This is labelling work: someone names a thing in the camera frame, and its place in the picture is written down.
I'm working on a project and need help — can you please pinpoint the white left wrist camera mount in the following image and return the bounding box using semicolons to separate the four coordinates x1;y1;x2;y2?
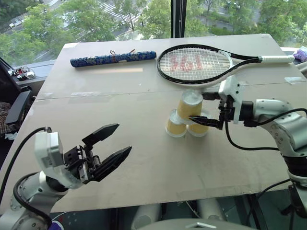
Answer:
34;130;85;190

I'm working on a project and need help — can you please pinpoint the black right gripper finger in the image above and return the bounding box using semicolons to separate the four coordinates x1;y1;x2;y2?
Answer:
189;115;225;130
202;92;221;101

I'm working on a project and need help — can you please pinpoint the yellow paper cup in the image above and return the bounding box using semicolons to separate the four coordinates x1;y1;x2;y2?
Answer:
165;109;188;138
187;112;212;138
176;89;204;121

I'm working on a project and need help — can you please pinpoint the grey robot torso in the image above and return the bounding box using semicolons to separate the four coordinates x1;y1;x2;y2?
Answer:
136;217;261;230

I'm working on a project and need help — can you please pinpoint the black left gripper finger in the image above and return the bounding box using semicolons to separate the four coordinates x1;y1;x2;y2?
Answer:
88;145;133;183
81;123;120;151

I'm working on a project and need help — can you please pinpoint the bunch of keys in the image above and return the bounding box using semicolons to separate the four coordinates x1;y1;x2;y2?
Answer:
8;67;36;81

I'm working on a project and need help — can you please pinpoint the pale tape strip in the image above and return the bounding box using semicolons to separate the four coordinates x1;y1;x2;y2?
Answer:
284;76;302;85

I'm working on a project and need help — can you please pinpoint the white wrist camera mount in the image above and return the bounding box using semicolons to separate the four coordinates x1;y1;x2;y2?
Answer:
217;76;243;125
34;130;85;190

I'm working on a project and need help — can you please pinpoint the plaid cloth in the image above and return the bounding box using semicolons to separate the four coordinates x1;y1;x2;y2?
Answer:
0;101;15;138

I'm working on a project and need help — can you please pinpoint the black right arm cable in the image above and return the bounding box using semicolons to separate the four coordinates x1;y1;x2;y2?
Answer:
224;108;307;151

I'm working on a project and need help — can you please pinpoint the black window frame post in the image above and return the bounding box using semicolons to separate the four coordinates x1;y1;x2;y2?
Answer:
170;0;188;38

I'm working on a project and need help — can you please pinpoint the purple bag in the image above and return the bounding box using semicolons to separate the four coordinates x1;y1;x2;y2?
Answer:
293;46;307;61

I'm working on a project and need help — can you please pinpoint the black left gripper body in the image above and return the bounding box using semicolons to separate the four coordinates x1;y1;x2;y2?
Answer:
63;143;103;185

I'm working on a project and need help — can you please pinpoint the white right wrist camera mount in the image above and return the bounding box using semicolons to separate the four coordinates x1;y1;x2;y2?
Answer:
217;76;243;125

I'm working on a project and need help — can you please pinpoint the white robot leg cylinder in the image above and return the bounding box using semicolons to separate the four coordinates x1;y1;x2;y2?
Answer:
196;198;228;221
130;203;162;230

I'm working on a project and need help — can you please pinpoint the blue patterned rolled scroll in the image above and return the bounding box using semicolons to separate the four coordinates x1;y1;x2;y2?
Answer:
70;49;157;69

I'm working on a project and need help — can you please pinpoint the black cable under table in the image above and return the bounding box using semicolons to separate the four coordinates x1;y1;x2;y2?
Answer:
246;178;291;230

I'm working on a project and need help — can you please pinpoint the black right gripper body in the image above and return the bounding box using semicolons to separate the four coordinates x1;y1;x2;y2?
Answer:
217;94;236;126

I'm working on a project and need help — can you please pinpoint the black and white tennis racket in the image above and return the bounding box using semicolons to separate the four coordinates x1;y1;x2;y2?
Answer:
156;43;295;88

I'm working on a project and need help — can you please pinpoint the black office chair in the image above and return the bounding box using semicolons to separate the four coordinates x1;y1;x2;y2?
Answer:
0;57;34;140

